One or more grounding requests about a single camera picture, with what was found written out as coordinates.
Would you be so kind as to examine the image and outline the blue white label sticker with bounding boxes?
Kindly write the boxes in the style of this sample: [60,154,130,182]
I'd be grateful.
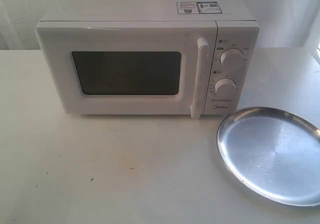
[176,1,223,15]

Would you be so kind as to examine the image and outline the white microwave oven body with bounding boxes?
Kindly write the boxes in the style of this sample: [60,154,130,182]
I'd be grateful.
[38,0,259,116]

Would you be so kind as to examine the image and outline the white control knob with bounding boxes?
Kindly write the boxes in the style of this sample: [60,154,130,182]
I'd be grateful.
[220,48,246,71]
[214,78,237,97]

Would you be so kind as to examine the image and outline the white microwave door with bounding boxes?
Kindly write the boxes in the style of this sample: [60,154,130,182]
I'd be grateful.
[35,21,218,119]

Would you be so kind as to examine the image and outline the lower white control knob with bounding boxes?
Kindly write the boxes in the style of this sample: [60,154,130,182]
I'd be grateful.
[214,78,237,97]

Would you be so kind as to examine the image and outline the round silver metal tray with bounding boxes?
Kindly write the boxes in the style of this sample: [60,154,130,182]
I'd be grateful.
[216,107,320,207]

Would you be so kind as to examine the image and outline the upper white control knob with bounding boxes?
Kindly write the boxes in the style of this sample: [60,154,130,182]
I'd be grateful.
[220,48,246,71]

